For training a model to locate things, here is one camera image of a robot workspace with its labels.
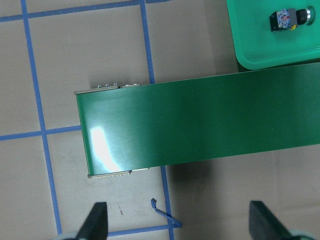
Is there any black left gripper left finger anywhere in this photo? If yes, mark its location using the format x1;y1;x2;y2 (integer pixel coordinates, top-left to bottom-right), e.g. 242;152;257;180
75;202;108;240

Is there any green plastic tray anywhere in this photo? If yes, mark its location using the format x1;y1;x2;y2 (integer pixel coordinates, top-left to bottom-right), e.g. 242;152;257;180
226;0;320;70

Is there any green conveyor belt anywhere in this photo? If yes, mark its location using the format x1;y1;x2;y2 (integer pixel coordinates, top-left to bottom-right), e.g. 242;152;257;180
75;63;320;178

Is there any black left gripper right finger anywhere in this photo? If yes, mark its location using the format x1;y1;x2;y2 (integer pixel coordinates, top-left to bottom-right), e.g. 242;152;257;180
248;200;293;240

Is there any green push button switch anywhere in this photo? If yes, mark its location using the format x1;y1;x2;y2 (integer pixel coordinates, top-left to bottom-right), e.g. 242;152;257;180
269;6;316;32

